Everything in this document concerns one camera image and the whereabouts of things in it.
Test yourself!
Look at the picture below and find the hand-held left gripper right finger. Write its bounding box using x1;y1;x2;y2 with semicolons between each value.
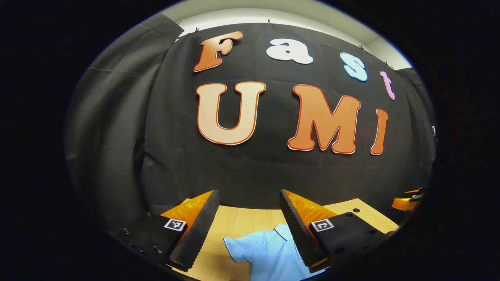
279;189;397;274

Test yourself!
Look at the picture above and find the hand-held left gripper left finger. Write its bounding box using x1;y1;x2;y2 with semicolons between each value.
107;190;220;273

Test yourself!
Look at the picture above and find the light blue T-shirt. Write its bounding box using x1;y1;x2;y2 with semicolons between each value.
223;224;330;281

